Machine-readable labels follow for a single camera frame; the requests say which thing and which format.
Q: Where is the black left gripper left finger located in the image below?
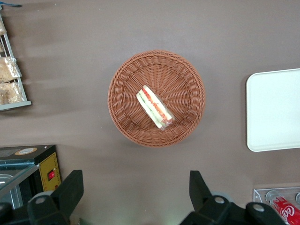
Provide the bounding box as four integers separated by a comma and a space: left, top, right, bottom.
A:
27, 170, 84, 225

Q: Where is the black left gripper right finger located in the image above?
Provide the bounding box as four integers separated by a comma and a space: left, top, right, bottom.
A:
180, 170, 249, 225

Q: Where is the triangle sandwich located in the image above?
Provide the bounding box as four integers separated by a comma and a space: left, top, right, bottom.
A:
136, 85, 176, 132

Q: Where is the beige plastic tray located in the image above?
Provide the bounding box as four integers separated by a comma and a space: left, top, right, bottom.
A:
246, 68, 300, 152

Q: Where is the round brown wicker basket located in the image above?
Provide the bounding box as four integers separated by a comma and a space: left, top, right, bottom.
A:
107, 49, 206, 148

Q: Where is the black food warmer cabinet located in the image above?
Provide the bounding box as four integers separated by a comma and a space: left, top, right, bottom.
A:
0, 144, 62, 210

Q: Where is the clear acrylic bottle rack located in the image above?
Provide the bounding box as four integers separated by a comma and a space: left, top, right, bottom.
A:
253, 187, 300, 208

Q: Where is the red cola bottle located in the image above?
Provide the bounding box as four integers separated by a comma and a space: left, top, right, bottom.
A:
265, 190, 300, 224

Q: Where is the clear bag of rice snacks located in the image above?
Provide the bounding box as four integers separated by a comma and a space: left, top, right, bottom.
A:
0, 82, 25, 105
0, 57, 23, 83

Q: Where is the blue object at table edge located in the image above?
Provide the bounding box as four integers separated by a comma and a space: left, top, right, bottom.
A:
0, 1, 23, 8

